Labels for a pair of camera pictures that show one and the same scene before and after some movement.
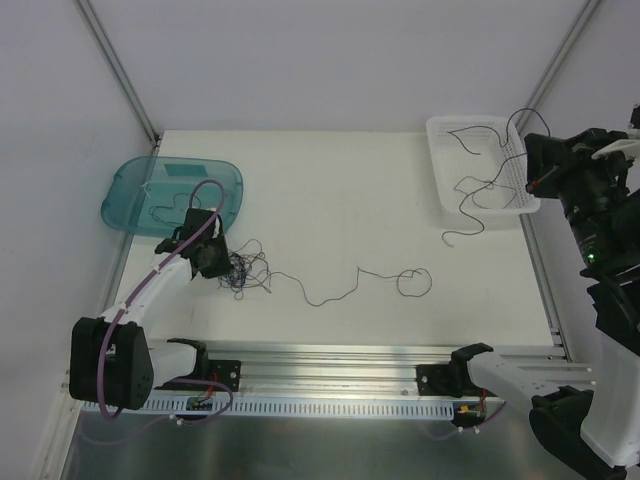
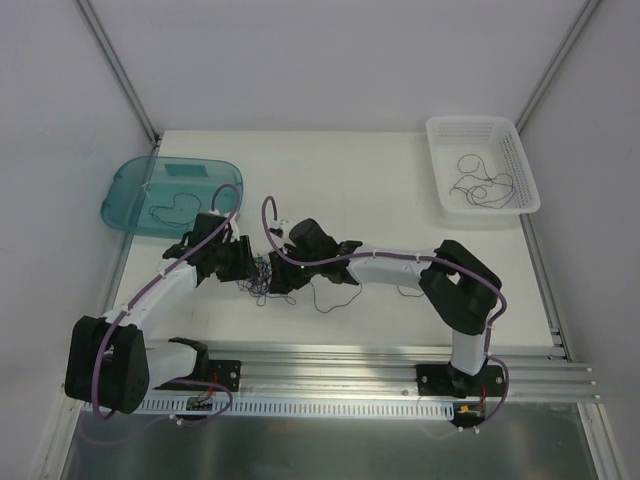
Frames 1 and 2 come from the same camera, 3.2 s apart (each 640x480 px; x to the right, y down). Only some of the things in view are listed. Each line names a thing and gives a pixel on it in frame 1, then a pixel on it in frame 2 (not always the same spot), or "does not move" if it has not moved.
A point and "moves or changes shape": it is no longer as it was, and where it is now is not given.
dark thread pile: x=356 y=283 moves or changes shape
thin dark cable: x=454 y=133 to x=489 y=178
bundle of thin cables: x=248 y=268 moves or changes shape
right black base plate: x=451 y=379 does not move
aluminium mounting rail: x=290 y=369 does not move
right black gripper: x=545 y=163 to x=280 y=273
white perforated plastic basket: x=480 y=165 does not move
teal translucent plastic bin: x=149 y=195 does not move
